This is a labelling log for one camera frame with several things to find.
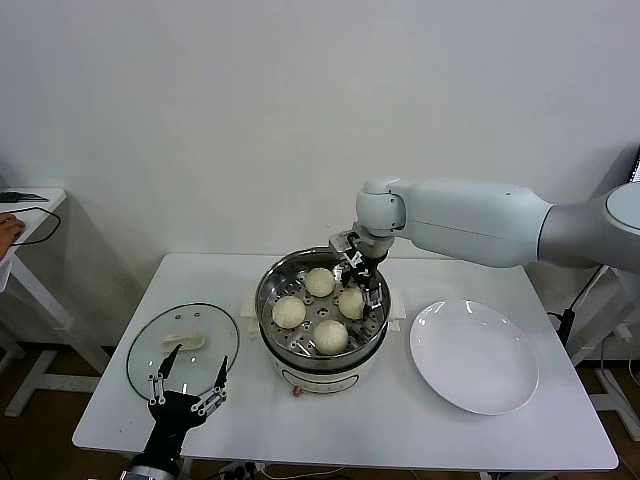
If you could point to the green flat tool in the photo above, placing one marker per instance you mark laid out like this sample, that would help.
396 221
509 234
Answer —
20 196

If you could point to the white electric cooker base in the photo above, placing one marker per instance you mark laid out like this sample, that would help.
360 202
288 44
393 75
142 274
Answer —
325 377

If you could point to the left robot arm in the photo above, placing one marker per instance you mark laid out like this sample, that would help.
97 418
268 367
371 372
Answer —
142 472

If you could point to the white round plate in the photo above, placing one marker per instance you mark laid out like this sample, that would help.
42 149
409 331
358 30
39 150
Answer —
450 360

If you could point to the steel perforated steamer basket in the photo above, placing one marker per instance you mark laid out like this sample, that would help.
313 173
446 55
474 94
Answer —
322 310

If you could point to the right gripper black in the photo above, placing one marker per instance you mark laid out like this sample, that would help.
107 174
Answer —
365 272

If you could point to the round glass lid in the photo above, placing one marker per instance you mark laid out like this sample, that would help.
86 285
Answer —
210 350

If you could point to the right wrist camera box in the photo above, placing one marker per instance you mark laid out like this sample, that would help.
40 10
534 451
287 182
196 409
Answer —
341 242

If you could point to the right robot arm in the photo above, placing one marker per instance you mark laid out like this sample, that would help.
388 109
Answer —
450 220

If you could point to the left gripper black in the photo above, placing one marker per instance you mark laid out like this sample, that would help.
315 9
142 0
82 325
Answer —
170 415

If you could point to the person hand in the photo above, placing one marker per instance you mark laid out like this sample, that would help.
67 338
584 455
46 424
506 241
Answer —
10 232

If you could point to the white steamed baozi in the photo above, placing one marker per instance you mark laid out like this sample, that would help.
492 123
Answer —
289 312
351 304
330 336
320 281

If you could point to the white side table with mouse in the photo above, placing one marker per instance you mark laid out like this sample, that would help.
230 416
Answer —
35 210

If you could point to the white power adapter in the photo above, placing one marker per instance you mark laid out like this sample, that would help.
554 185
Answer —
623 332

